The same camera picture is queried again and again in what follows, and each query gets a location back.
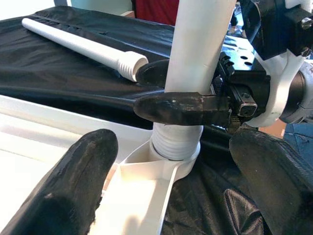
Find white plastic table leg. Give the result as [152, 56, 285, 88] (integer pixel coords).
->
[21, 17, 149, 83]
[150, 0, 238, 161]

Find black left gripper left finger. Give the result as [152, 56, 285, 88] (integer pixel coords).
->
[0, 129, 119, 235]

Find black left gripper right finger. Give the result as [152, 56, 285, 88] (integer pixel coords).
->
[231, 131, 313, 235]

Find black shiny tablecloth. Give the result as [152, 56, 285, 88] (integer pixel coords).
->
[0, 6, 313, 235]

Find red fabric item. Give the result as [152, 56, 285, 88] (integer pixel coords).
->
[135, 0, 180, 26]

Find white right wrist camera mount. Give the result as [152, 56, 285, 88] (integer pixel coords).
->
[241, 0, 313, 128]

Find white plastic table top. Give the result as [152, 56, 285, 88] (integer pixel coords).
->
[0, 94, 201, 235]

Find blue denim fabric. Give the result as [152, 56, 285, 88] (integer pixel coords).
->
[285, 122, 313, 167]

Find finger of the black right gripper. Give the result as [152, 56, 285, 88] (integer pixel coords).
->
[134, 92, 232, 126]
[136, 59, 171, 88]

